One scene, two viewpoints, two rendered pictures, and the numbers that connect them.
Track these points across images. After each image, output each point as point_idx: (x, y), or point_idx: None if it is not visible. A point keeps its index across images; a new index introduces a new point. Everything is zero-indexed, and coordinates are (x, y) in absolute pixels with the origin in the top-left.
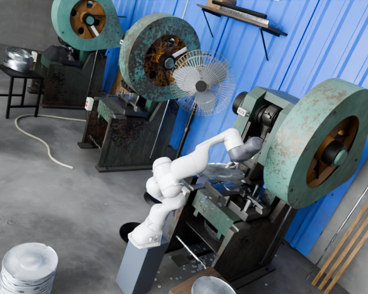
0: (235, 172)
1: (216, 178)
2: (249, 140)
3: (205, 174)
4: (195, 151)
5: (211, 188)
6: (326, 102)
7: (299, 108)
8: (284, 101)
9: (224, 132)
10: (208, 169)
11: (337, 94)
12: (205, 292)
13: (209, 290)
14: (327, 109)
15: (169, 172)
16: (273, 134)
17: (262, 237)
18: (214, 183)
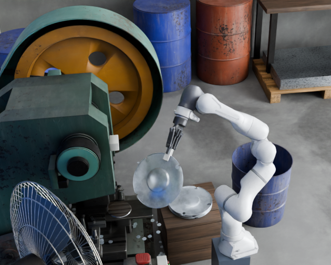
0: (152, 164)
1: (151, 201)
2: (199, 89)
3: (164, 205)
4: (247, 116)
5: (126, 243)
6: (136, 29)
7: (150, 49)
8: (90, 88)
9: (217, 100)
10: (173, 186)
11: (123, 19)
12: (197, 203)
13: (192, 204)
14: (141, 31)
15: (266, 138)
16: (110, 118)
17: None
18: (118, 243)
